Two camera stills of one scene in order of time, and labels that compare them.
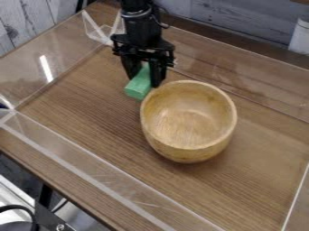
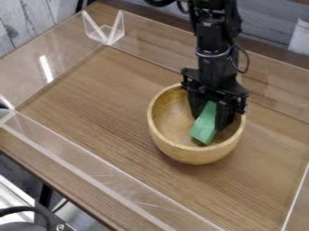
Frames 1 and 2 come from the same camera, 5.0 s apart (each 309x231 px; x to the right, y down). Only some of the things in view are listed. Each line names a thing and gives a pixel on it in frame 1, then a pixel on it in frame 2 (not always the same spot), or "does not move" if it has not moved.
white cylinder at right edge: x=299 y=39 does not move
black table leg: x=44 y=196 does not move
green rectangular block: x=139 y=87 → x=203 y=131
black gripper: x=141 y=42 → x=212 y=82
